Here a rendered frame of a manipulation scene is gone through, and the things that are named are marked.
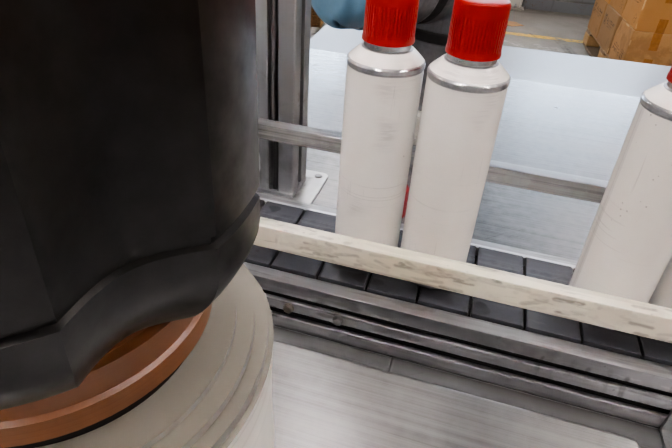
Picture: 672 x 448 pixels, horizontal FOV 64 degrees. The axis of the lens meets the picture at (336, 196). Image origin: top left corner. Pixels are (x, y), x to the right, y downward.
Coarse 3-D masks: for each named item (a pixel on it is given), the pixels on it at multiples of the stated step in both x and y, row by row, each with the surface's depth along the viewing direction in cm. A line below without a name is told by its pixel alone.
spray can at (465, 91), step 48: (480, 0) 31; (480, 48) 31; (432, 96) 33; (480, 96) 32; (432, 144) 35; (480, 144) 34; (432, 192) 36; (480, 192) 37; (432, 240) 38; (432, 288) 40
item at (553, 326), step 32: (320, 224) 46; (256, 256) 42; (288, 256) 42; (480, 256) 44; (512, 256) 44; (384, 288) 40; (416, 288) 40; (512, 320) 38; (544, 320) 38; (640, 352) 36
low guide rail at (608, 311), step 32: (288, 224) 40; (320, 256) 40; (352, 256) 39; (384, 256) 38; (416, 256) 38; (448, 288) 38; (480, 288) 37; (512, 288) 36; (544, 288) 36; (576, 288) 36; (576, 320) 36; (608, 320) 35; (640, 320) 34
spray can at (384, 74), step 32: (384, 0) 32; (416, 0) 32; (384, 32) 33; (352, 64) 34; (384, 64) 33; (416, 64) 34; (352, 96) 35; (384, 96) 34; (416, 96) 35; (352, 128) 36; (384, 128) 35; (352, 160) 37; (384, 160) 36; (352, 192) 38; (384, 192) 38; (352, 224) 40; (384, 224) 39
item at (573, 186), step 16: (272, 128) 44; (288, 128) 43; (304, 128) 43; (304, 144) 43; (320, 144) 43; (336, 144) 43; (496, 176) 40; (512, 176) 40; (528, 176) 39; (544, 176) 39; (560, 176) 39; (576, 176) 39; (544, 192) 40; (560, 192) 39; (576, 192) 39; (592, 192) 39
